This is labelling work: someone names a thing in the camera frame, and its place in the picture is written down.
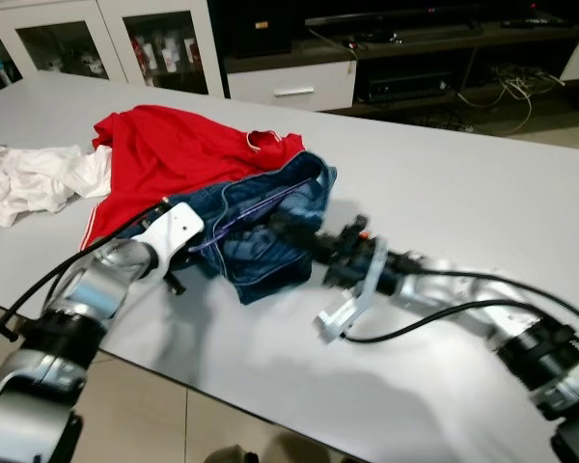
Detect black media player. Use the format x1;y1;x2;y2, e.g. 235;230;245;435
357;69;455;102

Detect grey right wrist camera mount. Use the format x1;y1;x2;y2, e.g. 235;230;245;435
314;236;392;343

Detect red shirt white stripes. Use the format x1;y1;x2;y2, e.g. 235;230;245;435
82;104;305;252

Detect white glass door cabinet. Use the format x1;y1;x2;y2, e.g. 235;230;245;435
0;0;228;97

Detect dark speaker gold label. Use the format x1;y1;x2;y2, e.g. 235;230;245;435
212;0;295;59

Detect white T-shirt flag print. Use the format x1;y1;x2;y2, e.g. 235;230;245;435
0;135;114;230

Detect black flat television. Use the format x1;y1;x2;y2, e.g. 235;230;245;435
304;0;579;40

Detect robot left leg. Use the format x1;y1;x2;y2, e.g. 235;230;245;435
203;446;262;463

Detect grey table black legs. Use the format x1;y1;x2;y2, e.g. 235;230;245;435
0;69;579;463

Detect blue denim jeans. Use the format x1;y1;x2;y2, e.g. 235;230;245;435
188;151;339;307

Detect white cable tangle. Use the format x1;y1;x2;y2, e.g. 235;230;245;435
454;66;565;134

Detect purple plastic hanger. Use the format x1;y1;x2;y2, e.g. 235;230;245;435
186;178;319;254

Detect dark TV stand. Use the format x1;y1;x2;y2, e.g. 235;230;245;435
212;0;579;126

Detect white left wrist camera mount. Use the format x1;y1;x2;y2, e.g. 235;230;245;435
133;201;206;271

